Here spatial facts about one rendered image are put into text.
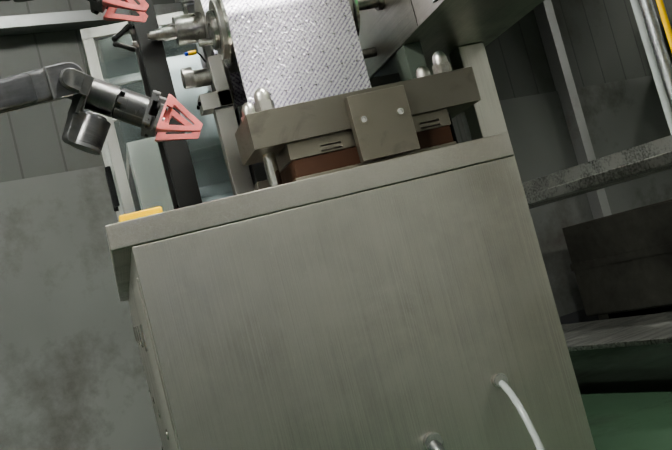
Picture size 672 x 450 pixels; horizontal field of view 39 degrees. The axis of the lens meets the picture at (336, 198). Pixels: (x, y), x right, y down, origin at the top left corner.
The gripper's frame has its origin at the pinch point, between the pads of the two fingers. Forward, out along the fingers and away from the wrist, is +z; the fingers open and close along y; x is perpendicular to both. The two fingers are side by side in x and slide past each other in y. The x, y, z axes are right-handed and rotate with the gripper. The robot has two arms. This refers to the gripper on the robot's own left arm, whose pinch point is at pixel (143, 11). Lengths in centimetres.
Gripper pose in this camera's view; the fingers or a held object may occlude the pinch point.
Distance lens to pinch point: 185.9
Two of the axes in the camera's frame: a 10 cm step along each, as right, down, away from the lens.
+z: 8.9, 4.5, 1.3
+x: 4.1, -8.8, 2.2
